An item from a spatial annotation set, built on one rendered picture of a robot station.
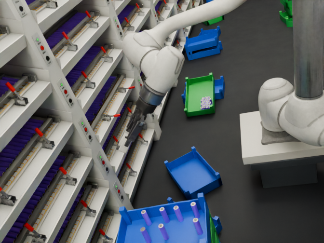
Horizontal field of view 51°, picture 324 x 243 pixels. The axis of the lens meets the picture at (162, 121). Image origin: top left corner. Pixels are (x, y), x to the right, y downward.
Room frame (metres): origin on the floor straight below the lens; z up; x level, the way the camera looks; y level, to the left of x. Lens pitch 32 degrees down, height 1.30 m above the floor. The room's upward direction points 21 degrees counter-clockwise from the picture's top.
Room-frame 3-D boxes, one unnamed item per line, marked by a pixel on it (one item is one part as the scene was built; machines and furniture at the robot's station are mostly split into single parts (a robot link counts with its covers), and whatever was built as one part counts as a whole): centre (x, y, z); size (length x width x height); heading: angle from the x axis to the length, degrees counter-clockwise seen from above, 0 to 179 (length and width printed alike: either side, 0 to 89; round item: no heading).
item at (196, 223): (0.73, 0.01, 0.44); 0.02 x 0.02 x 0.06
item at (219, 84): (2.25, -0.38, 0.04); 0.30 x 0.20 x 0.08; 67
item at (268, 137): (1.27, -0.52, 0.27); 0.22 x 0.18 x 0.06; 156
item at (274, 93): (1.24, -0.51, 0.41); 0.18 x 0.16 x 0.22; 12
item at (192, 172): (1.43, -0.05, 0.04); 0.30 x 0.20 x 0.08; 11
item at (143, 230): (0.77, 0.18, 0.44); 0.02 x 0.02 x 0.06
